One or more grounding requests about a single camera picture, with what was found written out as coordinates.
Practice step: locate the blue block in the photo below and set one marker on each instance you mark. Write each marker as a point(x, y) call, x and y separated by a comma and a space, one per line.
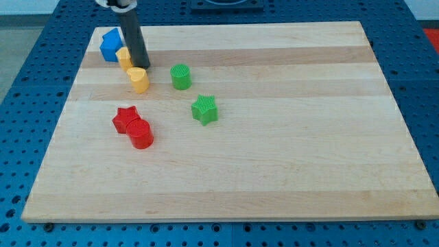
point(111, 44)

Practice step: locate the white tool mount ring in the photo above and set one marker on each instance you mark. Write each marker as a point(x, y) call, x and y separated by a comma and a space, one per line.
point(118, 6)

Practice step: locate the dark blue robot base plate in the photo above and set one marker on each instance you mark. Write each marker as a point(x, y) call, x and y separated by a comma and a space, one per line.
point(225, 5)

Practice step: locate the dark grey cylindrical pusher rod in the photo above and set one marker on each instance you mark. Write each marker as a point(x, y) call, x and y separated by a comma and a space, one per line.
point(133, 36)

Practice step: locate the red cylinder block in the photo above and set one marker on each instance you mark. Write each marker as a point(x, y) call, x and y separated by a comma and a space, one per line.
point(140, 133)

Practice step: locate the red star block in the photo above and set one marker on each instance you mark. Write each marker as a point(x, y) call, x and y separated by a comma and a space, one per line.
point(123, 117)

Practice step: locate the wooden board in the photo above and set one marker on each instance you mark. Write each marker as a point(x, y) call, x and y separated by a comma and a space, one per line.
point(308, 130)

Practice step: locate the yellow hexagon block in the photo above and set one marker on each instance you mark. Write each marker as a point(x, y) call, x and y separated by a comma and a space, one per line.
point(124, 58)

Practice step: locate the green cylinder block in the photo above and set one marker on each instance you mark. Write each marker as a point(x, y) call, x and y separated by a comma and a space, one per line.
point(181, 77)

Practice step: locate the green star block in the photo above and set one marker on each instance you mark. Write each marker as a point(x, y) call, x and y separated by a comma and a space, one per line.
point(204, 109)

